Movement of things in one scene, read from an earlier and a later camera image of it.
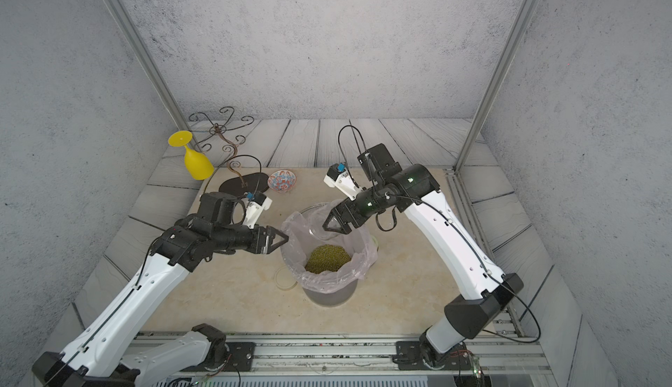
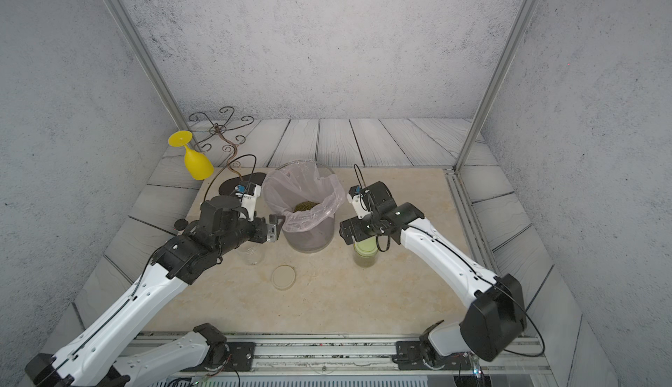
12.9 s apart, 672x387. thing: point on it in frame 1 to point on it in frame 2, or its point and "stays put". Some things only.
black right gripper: (342, 218) to (355, 224)
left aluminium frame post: (141, 48) stays put
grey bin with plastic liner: (326, 263) to (309, 193)
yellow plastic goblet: (196, 165) stays put
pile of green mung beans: (326, 257) to (304, 206)
